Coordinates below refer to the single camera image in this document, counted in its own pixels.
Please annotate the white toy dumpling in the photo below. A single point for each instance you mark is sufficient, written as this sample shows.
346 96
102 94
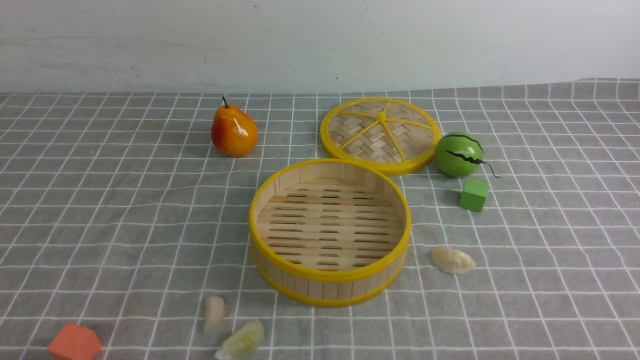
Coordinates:
452 261
214 310

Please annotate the pale green toy dumpling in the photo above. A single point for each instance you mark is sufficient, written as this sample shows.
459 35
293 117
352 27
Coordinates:
243 342

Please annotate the bamboo steamer tray yellow rim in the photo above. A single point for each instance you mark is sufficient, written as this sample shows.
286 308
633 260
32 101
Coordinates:
329 233

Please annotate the woven bamboo steamer lid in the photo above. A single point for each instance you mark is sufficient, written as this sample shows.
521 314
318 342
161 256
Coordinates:
386 134

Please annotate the orange red toy pear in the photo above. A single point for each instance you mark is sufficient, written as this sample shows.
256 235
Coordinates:
233 132

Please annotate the green toy watermelon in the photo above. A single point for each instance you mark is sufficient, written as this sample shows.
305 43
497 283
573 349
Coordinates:
458 154

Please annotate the green wooden cube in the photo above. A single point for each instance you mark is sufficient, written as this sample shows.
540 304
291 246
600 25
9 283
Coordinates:
474 195

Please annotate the grey checked tablecloth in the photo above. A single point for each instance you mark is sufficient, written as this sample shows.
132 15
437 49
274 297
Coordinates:
119 215

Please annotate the orange wooden block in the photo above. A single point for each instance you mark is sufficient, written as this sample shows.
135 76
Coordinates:
75 342

